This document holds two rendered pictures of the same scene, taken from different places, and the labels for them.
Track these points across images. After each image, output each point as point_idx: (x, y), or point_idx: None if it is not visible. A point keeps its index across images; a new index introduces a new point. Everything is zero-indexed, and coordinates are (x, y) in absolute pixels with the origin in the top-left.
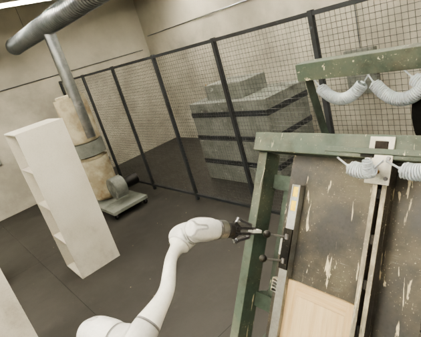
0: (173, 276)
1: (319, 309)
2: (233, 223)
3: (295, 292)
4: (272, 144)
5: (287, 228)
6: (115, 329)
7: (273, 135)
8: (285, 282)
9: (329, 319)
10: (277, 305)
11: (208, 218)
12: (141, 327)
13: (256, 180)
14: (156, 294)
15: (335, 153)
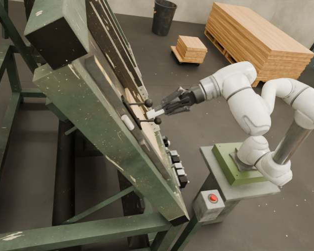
0: (264, 87)
1: (137, 115)
2: (191, 86)
3: None
4: (81, 17)
5: (122, 99)
6: (306, 85)
7: (70, 0)
8: (143, 130)
9: (136, 111)
10: (152, 146)
11: (229, 65)
12: (286, 77)
13: (104, 103)
14: (279, 83)
15: None
